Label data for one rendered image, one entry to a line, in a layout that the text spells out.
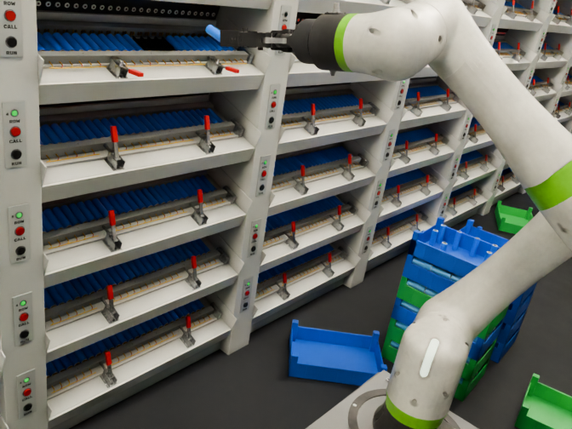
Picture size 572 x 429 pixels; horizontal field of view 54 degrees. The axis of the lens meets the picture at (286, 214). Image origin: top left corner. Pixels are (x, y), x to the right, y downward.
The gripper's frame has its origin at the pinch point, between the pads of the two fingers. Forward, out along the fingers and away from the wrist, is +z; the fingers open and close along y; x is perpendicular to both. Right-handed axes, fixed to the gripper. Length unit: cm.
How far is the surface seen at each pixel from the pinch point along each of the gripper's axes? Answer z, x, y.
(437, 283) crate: -14, 70, -72
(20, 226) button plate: 24, 36, 35
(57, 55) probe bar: 24.3, 4.2, 24.3
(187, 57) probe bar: 24.8, 4.6, -7.9
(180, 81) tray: 21.1, 9.6, -2.7
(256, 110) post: 23.7, 18.3, -30.3
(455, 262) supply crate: -19, 62, -72
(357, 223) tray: 31, 67, -96
